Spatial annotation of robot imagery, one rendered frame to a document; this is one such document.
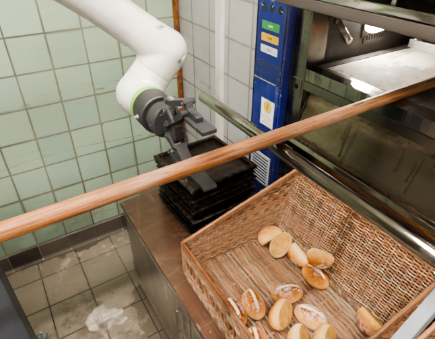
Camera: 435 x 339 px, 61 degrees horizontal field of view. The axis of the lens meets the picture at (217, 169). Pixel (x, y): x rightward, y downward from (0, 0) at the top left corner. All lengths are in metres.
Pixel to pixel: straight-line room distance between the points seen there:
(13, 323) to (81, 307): 0.54
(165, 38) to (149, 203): 0.83
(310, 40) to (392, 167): 0.44
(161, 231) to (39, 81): 0.86
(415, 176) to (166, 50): 0.70
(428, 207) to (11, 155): 1.67
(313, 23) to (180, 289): 0.92
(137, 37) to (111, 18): 0.07
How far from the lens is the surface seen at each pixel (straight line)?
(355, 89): 1.10
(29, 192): 2.05
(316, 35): 1.21
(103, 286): 2.07
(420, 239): 0.63
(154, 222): 1.48
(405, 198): 1.08
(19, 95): 1.83
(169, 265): 1.32
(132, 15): 0.91
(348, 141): 1.16
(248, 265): 1.30
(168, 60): 0.92
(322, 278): 1.24
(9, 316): 1.51
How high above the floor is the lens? 1.57
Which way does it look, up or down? 35 degrees down
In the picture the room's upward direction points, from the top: straight up
